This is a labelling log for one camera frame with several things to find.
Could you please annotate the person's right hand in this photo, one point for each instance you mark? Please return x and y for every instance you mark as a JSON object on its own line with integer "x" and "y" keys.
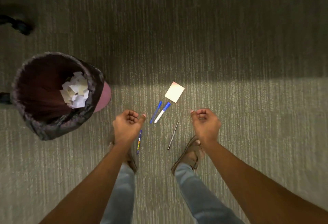
{"x": 207, "y": 129}

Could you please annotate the person's right jeans leg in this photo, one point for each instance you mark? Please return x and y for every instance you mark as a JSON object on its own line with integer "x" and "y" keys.
{"x": 202, "y": 195}

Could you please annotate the white marker with blue cap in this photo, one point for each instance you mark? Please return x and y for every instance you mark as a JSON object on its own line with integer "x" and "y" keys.
{"x": 162, "y": 113}

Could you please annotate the pink waste bin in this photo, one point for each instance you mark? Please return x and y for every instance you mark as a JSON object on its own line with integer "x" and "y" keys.
{"x": 103, "y": 97}

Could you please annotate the person's left brown sandal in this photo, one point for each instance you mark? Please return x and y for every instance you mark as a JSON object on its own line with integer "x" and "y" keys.
{"x": 132, "y": 163}

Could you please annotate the person's brown sandal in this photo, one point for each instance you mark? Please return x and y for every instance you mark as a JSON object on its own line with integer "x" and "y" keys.
{"x": 132, "y": 163}
{"x": 188, "y": 156}

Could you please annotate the person's right forearm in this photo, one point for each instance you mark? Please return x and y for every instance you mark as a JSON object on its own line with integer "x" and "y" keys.
{"x": 256, "y": 180}

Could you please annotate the multicoloured patterned pen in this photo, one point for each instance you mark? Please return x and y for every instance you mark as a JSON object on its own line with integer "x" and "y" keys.
{"x": 139, "y": 141}

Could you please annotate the person's right brown sandal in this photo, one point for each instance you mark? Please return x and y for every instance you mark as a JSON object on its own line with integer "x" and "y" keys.
{"x": 188, "y": 156}

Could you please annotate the person's jeans leg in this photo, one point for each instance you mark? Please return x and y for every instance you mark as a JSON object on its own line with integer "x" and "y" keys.
{"x": 202, "y": 195}
{"x": 120, "y": 195}

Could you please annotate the black bin liner bag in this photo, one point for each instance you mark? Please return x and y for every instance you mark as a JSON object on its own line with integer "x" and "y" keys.
{"x": 38, "y": 95}

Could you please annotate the black chair base leg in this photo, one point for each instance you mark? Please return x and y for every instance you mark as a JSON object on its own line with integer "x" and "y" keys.
{"x": 18, "y": 25}

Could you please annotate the crumpled white paper scraps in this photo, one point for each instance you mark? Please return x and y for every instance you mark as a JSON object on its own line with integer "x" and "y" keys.
{"x": 75, "y": 91}

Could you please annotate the slim blue pen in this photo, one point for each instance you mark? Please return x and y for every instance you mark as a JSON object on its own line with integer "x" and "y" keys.
{"x": 155, "y": 112}

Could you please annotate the thin grey pen refill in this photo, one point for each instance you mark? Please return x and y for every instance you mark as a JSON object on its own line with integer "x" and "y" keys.
{"x": 173, "y": 135}

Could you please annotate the pale yellow sticky note pad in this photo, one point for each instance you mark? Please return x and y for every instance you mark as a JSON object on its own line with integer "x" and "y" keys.
{"x": 174, "y": 92}

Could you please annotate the person's left jeans leg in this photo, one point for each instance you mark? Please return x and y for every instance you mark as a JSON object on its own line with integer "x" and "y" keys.
{"x": 120, "y": 195}

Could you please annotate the person's right thumb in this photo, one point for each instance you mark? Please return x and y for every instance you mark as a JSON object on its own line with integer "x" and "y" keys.
{"x": 193, "y": 118}

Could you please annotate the person's left thumb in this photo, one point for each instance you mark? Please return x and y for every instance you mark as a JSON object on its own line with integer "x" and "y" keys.
{"x": 141, "y": 120}

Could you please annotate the black chair caster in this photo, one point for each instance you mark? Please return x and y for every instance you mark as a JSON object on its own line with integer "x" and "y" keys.
{"x": 4, "y": 98}

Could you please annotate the person's left hand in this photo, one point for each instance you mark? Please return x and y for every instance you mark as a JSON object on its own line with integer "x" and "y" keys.
{"x": 125, "y": 129}

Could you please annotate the person's left forearm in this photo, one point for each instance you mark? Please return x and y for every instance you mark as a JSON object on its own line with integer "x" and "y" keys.
{"x": 94, "y": 182}

